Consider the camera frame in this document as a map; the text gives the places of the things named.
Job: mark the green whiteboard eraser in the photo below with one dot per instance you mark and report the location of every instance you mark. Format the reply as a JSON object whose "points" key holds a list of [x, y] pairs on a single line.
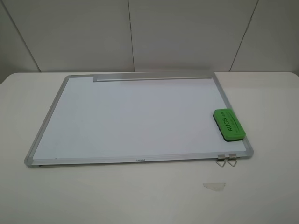
{"points": [[229, 125]]}

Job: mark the white aluminium-framed whiteboard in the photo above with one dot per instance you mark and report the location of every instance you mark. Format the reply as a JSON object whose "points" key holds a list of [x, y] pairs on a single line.
{"points": [[133, 122]]}

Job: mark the left metal hanging clip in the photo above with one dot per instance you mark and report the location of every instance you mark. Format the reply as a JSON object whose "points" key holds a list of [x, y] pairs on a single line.
{"points": [[221, 160]]}

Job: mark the metal hanging clip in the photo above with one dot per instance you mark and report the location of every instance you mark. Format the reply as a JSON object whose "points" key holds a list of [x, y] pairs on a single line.
{"points": [[232, 160], [221, 160]]}

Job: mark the right metal hanging clip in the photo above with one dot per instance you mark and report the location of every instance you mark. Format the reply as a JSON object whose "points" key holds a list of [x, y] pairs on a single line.
{"points": [[232, 160]]}

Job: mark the clear tape piece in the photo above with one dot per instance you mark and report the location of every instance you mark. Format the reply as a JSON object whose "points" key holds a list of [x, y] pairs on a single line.
{"points": [[217, 187]]}

